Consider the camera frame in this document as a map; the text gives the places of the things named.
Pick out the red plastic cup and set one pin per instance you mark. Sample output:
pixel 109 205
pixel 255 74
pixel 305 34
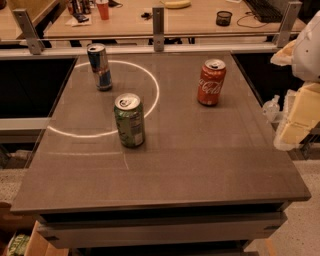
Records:
pixel 103 8

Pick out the Red Bull can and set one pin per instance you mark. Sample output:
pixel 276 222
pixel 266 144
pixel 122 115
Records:
pixel 100 67

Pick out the red Coca-Cola can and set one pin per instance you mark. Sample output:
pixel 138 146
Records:
pixel 211 81

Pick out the yellow banana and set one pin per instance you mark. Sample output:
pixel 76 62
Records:
pixel 179 4

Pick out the green box under table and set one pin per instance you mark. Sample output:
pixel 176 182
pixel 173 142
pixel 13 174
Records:
pixel 18 245

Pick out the right metal rail bracket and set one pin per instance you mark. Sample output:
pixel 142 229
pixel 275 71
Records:
pixel 290 15

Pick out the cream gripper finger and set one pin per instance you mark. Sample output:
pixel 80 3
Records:
pixel 284 56
pixel 301 113

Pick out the black mesh pen cup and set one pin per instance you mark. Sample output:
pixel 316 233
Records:
pixel 223 18

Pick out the left metal rail bracket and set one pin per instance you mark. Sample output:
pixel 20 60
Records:
pixel 35 45

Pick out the black keyboard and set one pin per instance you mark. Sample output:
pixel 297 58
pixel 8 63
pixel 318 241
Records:
pixel 264 11

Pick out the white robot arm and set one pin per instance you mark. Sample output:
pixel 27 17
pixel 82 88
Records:
pixel 306 54

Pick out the clear sanitizer bottle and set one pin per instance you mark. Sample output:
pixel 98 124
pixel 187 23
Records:
pixel 271 108

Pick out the middle metal rail bracket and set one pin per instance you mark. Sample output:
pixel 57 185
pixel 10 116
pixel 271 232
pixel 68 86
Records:
pixel 158 28

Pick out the metal rail bracket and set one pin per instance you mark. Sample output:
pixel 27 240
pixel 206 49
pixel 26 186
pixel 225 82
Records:
pixel 290 15
pixel 35 45
pixel 158 28

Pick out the green soda can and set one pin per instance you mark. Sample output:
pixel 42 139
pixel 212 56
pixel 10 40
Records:
pixel 129 117

